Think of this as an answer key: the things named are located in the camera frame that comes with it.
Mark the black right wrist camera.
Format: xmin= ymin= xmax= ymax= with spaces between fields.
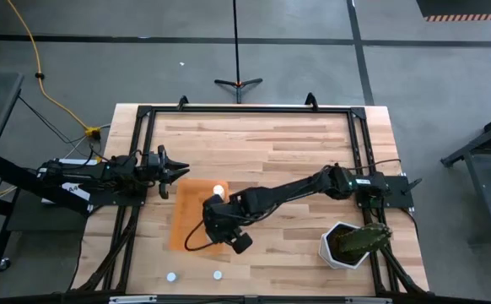
xmin=230 ymin=232 xmax=254 ymax=255

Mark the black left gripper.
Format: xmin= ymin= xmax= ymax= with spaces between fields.
xmin=146 ymin=144 xmax=191 ymax=200

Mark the yellow extension cable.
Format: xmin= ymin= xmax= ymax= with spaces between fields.
xmin=5 ymin=0 xmax=102 ymax=140

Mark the thin black power cable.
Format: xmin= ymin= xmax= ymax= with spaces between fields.
xmin=17 ymin=95 xmax=101 ymax=164

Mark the white hexagonal plant pot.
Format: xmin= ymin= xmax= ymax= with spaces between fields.
xmin=318 ymin=221 xmax=375 ymax=270

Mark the black aluminium table frame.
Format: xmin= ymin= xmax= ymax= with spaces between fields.
xmin=70 ymin=92 xmax=430 ymax=296

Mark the black tripod stand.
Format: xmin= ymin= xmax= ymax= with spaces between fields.
xmin=213 ymin=0 xmax=264 ymax=105

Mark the green cactus plant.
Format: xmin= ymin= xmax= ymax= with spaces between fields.
xmin=337 ymin=222 xmax=393 ymax=255

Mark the dark grey metal table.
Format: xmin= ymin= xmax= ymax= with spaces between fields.
xmin=440 ymin=107 xmax=491 ymax=246

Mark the black orange striped mat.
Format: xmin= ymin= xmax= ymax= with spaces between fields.
xmin=416 ymin=0 xmax=491 ymax=22

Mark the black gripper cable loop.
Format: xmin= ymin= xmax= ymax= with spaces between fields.
xmin=184 ymin=219 xmax=215 ymax=252

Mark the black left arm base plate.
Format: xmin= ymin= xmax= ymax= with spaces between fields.
xmin=87 ymin=185 xmax=148 ymax=209

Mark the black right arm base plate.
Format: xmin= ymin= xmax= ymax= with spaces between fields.
xmin=356 ymin=175 xmax=416 ymax=211

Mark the translucent orange plastic basket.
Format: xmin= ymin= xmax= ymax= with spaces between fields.
xmin=168 ymin=177 xmax=232 ymax=254

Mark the white paper label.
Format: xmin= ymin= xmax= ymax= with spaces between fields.
xmin=62 ymin=182 xmax=93 ymax=203

